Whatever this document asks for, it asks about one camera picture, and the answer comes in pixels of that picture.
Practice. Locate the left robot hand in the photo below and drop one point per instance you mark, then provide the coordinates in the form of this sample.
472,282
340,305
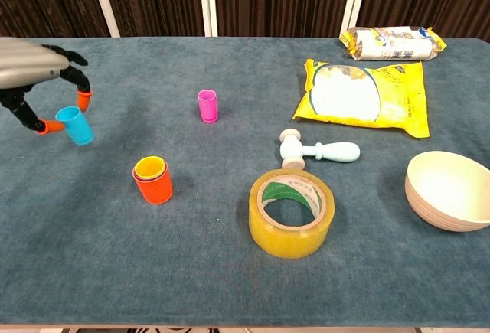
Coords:
27,63

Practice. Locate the cyan plastic cup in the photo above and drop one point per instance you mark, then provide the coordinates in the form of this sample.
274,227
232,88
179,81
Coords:
78,128

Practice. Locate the yellow plastic cup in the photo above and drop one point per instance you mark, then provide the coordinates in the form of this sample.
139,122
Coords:
149,167

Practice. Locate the pink plastic cup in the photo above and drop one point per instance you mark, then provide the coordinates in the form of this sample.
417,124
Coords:
208,109

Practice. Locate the orange plastic cup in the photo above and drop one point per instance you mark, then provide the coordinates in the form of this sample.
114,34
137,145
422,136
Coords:
155,193

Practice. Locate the teal table cloth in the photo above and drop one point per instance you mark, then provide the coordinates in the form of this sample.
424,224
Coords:
191,271

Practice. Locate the yellow packing tape roll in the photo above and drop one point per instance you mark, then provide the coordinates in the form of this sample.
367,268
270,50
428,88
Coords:
287,243

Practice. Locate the large yellow snack bag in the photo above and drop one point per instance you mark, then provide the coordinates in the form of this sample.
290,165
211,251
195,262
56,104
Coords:
344,95

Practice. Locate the light blue toy hammer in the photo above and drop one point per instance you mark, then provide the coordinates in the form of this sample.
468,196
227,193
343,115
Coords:
337,152

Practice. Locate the small white yellow snack pack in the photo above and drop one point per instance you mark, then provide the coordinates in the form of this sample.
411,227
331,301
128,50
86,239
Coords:
390,47

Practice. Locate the cream bowl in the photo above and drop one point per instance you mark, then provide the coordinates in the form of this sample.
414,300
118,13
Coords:
440,187

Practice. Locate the white partition post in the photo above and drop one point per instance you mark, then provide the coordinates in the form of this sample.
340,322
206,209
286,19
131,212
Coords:
354,4
103,4
206,4

